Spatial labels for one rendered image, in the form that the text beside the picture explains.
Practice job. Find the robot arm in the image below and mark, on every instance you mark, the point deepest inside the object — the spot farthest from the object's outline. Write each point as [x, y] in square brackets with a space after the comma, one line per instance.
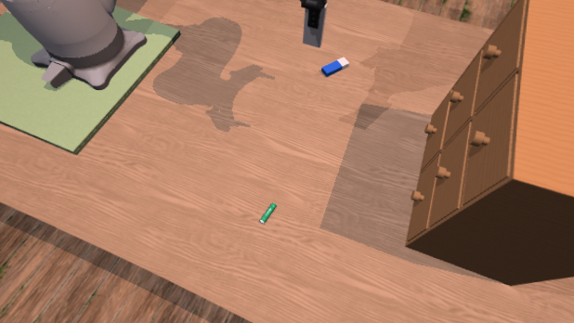
[81, 36]

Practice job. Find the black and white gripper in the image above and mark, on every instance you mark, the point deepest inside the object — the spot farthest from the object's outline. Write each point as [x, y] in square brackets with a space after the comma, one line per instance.
[314, 21]

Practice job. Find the blue and white eraser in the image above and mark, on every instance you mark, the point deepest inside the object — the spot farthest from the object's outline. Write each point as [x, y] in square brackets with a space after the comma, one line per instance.
[335, 67]

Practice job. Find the green aaa battery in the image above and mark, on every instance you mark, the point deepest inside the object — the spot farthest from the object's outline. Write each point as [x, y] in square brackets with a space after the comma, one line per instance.
[268, 213]

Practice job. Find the brown wooden drawer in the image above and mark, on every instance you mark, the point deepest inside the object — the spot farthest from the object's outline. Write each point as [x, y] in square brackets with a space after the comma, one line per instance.
[449, 189]
[422, 205]
[489, 163]
[434, 141]
[462, 110]
[499, 64]

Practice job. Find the brown wooden chest of drawers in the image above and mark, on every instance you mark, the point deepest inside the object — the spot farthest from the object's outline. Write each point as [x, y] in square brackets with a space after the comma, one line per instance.
[522, 230]

